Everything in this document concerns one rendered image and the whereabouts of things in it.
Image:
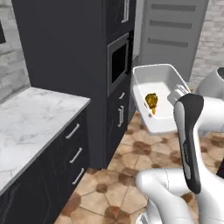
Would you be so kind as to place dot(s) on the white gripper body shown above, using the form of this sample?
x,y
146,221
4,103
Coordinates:
x,y
178,92

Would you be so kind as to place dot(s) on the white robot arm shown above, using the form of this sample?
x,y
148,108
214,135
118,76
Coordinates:
x,y
175,192

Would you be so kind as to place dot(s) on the white tupperware container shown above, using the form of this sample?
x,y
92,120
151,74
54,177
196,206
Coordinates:
x,y
163,77

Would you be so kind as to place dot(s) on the dark lower cupboard door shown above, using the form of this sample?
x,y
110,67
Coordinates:
x,y
112,137

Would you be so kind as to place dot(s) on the dark cupboard door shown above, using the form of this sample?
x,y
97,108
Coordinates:
x,y
115,16
112,137

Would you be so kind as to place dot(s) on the yellow-brown food piece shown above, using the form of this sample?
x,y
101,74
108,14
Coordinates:
x,y
151,100

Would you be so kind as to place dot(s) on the dark drawer front under oven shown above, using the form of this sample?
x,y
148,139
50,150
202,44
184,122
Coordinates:
x,y
113,96

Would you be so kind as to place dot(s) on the built-in dark oven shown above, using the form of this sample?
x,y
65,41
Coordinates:
x,y
118,62

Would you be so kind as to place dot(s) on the dark counter drawer front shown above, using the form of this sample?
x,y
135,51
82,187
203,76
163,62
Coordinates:
x,y
84,166
80,119
83,145

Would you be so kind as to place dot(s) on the tall dark cabinet tower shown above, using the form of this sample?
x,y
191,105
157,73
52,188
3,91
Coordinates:
x,y
64,43

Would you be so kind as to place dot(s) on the dark counter cabinet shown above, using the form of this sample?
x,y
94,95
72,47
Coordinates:
x,y
35,189

